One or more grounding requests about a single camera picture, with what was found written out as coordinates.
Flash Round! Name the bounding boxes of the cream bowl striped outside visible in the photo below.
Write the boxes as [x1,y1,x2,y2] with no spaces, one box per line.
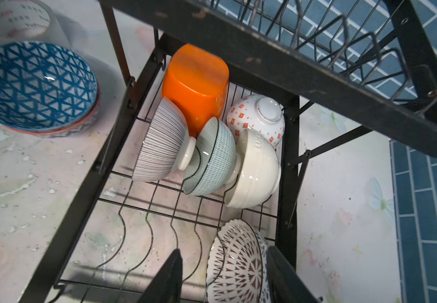
[224,129,281,209]

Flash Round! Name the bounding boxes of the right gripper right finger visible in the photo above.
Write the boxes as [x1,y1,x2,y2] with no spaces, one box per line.
[266,246,320,303]

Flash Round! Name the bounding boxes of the blue rimmed bowl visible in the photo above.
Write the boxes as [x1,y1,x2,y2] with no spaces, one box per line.
[0,41,98,131]

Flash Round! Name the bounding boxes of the black wire dish rack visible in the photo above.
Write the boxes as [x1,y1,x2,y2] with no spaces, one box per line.
[20,1,437,302]

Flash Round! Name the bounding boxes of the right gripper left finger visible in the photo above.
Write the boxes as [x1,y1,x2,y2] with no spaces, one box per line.
[137,249,183,303]

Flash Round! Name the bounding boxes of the red rimmed bowl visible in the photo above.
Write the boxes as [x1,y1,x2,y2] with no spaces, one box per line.
[5,88,101,138]

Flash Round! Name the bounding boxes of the white bowl orange diamonds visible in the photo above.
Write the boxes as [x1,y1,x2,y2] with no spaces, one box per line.
[226,94,285,148]

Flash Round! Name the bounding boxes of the orange plastic bowl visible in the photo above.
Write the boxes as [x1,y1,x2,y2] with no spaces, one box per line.
[162,44,229,137]

